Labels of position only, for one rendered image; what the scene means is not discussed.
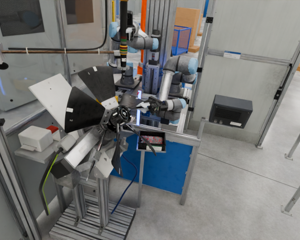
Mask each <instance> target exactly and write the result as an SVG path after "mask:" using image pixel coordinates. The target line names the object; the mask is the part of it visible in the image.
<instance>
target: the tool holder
mask: <svg viewBox="0 0 300 240"><path fill-rule="evenodd" d="M113 55H114V57H115V58H116V66H117V68H118V69H119V70H129V69H130V67H129V66H128V65H126V67H121V66H120V52H119V51H115V50H114V54H113Z"/></svg>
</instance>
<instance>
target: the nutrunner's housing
mask: <svg viewBox="0 0 300 240"><path fill-rule="evenodd" d="M126 62H127V55H120V66H121V67H126ZM121 72H122V73H125V72H126V70H121Z"/></svg>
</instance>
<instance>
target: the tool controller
mask: <svg viewBox="0 0 300 240"><path fill-rule="evenodd" d="M252 112H253V106H252V101H251V100H244V99H238V98H233V97H227V96H222V95H217V94H216V95H215V97H214V100H213V104H212V107H211V110H210V116H209V122H213V123H218V124H222V125H227V126H232V127H236V128H241V129H243V128H244V127H245V125H246V124H247V122H248V120H249V118H250V116H251V114H252Z"/></svg>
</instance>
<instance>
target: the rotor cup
mask: <svg viewBox="0 0 300 240"><path fill-rule="evenodd" d="M124 112H125V113H126V115H124V114H123V113H124ZM115 113H117V114H116V115H113V114H115ZM130 121H131V113H130V111H129V109H128V108H127V107H126V106H124V105H119V106H117V107H115V108H113V109H112V114H111V116H110V118H109V121H108V123H107V124H103V125H104V127H105V128H106V129H107V130H108V131H110V132H114V131H115V130H116V127H117V123H118V125H119V128H120V127H122V126H124V125H125V124H127V123H129V122H130ZM122 123H123V124H122ZM121 124H122V125H121Z"/></svg>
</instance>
